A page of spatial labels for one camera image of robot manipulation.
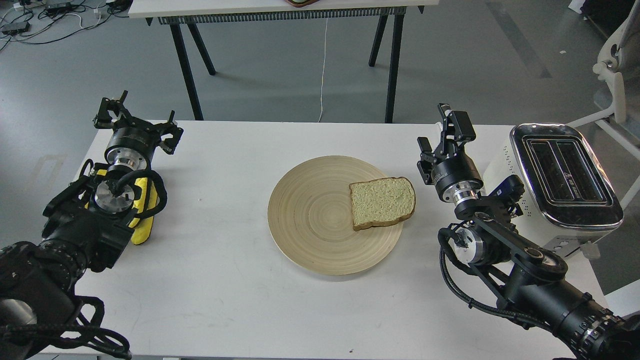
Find white chrome toaster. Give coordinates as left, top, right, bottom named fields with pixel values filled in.
left=482, top=123, right=624, bottom=258

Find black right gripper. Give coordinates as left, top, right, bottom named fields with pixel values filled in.
left=417, top=104, right=483, bottom=203

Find slice of white bread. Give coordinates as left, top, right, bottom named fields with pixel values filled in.
left=349, top=177, right=417, bottom=231

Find white hanging cable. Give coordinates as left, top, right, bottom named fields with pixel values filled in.
left=318, top=18, right=330, bottom=124

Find floor cables and power strips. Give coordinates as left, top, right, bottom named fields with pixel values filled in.
left=0, top=0, right=134, bottom=52

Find brown object on far table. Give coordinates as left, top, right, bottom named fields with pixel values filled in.
left=286, top=0, right=318, bottom=8

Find round wooden plate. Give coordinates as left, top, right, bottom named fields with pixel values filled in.
left=267, top=155, right=403, bottom=276

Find white office chair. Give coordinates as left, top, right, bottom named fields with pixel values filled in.
left=567, top=0, right=639, bottom=158

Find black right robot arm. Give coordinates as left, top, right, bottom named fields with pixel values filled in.
left=417, top=103, right=639, bottom=360

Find yellow banana toy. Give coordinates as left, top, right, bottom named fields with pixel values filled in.
left=89, top=163, right=168, bottom=245

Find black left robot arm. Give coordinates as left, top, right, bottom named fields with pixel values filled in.
left=0, top=91, right=184, bottom=360

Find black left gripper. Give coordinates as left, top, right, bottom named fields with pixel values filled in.
left=93, top=90, right=184, bottom=171

